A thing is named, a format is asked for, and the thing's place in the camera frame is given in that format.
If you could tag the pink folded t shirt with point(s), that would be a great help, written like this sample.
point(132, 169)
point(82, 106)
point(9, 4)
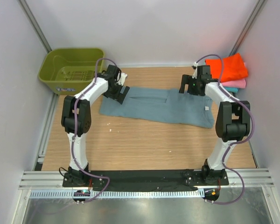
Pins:
point(241, 84)

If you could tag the corner aluminium post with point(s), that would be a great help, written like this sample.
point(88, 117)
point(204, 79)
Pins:
point(35, 25)
point(248, 25)

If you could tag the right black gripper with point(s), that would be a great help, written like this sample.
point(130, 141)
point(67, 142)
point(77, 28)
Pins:
point(187, 80)

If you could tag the orange folded t shirt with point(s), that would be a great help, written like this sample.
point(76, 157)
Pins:
point(234, 68)

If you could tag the olive green plastic basket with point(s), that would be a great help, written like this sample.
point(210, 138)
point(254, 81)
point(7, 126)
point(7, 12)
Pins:
point(67, 71)

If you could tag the left corner aluminium post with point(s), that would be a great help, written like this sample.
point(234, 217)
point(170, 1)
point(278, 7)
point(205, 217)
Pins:
point(35, 25)

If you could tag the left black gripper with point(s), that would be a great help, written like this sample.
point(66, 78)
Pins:
point(115, 96)

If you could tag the aluminium frame rail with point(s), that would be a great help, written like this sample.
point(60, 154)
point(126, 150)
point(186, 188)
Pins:
point(250, 177)

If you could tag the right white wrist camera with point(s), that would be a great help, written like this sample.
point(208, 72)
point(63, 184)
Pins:
point(194, 66)

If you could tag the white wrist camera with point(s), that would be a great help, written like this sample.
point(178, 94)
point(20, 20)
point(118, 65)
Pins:
point(122, 79)
point(194, 66)

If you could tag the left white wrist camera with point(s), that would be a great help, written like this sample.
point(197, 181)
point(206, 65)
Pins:
point(122, 79)

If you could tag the teal folded t shirt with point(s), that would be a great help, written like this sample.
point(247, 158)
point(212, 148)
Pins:
point(232, 89)

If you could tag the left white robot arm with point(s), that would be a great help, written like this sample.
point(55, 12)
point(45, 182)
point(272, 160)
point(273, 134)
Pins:
point(76, 117)

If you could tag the white slotted cable duct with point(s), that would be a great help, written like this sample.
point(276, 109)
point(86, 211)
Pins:
point(83, 194)

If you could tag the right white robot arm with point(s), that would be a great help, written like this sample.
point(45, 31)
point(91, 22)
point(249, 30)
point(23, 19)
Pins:
point(232, 124)

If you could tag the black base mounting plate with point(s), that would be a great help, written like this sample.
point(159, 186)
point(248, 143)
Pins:
point(148, 180)

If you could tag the grey-blue t shirt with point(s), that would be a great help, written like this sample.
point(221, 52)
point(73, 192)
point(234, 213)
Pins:
point(166, 106)

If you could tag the right corner aluminium post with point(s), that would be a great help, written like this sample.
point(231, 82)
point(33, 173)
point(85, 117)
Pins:
point(248, 25)

